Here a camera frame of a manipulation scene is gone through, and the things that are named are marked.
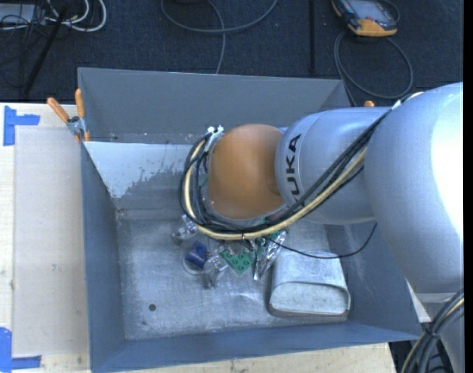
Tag grey metal bin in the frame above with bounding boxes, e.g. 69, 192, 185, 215
77, 67, 424, 373

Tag small blue and clear object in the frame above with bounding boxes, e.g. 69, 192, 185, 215
183, 240, 210, 276

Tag pale flat board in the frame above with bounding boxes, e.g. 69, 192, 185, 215
12, 124, 92, 359

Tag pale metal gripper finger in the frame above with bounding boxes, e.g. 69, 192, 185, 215
202, 254, 230, 290
171, 214, 199, 246

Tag grey flat pouch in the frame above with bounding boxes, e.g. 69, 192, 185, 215
265, 242, 353, 321

